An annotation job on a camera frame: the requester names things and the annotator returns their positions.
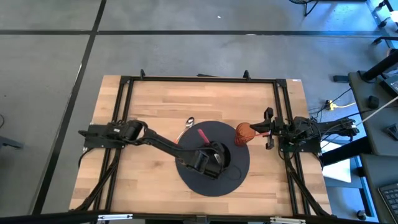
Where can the black keyboard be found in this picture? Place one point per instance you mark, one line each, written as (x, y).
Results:
(390, 197)

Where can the white sheet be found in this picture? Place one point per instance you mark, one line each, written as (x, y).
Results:
(337, 171)

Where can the small black desk device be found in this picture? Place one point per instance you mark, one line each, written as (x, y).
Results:
(393, 131)

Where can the round dark grey placemat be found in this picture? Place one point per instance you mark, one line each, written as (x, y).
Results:
(214, 186)

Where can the small black floor box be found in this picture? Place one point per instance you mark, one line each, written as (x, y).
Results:
(341, 78)

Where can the black monitor pole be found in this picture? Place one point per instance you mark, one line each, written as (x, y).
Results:
(381, 66)

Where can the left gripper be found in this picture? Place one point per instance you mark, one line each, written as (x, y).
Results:
(205, 161)

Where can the black computer mouse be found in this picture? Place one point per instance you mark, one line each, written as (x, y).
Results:
(373, 102)

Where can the grey chair leg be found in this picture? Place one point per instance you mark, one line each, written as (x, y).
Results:
(9, 143)

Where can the black desk beam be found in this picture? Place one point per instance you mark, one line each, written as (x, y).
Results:
(345, 152)

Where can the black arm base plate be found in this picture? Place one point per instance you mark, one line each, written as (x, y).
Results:
(311, 148)
(105, 145)

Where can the dark laptop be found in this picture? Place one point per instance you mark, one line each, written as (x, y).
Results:
(392, 84)

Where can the black round knob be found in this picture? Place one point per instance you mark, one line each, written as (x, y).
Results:
(362, 215)

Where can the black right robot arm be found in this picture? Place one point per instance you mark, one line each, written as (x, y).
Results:
(329, 127)

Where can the black aluminium table frame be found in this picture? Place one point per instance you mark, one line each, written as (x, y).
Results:
(186, 79)

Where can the orange transparent cup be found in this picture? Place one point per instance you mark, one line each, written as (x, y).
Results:
(244, 137)

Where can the black bowl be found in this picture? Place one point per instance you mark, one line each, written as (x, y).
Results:
(227, 155)

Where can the black office chair base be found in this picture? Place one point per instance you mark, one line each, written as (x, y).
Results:
(387, 38)

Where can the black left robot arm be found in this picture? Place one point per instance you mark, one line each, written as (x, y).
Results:
(161, 143)

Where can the silver aluminium bracket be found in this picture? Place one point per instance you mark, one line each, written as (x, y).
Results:
(287, 220)
(115, 216)

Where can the grey desk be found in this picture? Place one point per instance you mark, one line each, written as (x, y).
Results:
(373, 174)
(360, 93)

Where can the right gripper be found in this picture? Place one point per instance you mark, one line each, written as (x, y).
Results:
(283, 129)

